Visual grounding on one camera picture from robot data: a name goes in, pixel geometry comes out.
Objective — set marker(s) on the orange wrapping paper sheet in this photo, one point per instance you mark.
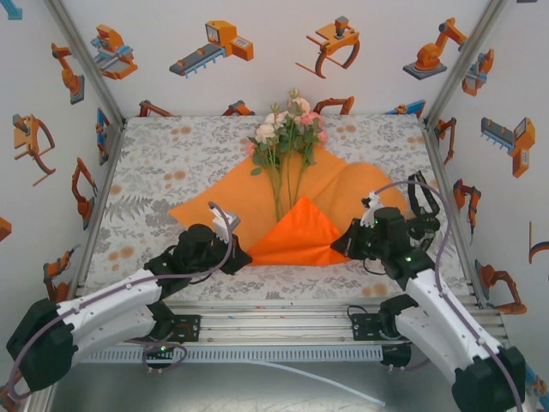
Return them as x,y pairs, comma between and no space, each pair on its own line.
296,240

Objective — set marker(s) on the black printed ribbon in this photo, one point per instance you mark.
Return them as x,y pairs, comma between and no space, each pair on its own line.
430,194

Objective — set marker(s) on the cream fake flower stem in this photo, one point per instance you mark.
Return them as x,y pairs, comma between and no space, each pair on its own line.
266,131

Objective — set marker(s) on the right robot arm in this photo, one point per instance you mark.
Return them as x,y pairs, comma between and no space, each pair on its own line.
442,326

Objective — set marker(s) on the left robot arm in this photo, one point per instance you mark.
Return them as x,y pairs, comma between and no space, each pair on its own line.
107,300

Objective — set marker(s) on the floral patterned table mat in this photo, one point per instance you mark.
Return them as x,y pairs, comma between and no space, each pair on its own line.
300,285

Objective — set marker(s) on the black controller box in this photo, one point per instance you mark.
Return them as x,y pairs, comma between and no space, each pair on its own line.
396,356
161,349

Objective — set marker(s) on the white plastic tube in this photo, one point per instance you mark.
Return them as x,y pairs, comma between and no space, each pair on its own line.
345,388

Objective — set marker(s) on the brushed metal panel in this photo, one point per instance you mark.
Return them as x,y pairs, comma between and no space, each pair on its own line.
171,390

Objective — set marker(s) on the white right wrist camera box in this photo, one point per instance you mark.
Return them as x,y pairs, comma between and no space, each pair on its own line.
371,212

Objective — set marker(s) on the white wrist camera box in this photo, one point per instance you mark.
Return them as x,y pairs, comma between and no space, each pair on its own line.
227,223
371,212

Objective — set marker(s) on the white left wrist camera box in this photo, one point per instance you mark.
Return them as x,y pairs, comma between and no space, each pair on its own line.
227,223

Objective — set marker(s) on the aluminium rail frame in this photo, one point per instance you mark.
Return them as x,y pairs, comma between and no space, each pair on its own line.
274,330

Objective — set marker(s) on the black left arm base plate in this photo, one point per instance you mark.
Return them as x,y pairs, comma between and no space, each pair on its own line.
191,328

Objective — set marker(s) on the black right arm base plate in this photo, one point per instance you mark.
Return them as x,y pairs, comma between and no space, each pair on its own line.
362,328

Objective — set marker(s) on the aluminium side rail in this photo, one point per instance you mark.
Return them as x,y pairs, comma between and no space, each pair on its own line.
433,150
112,143

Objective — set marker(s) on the aluminium frame post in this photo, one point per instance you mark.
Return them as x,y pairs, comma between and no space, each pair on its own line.
463,64
88,64

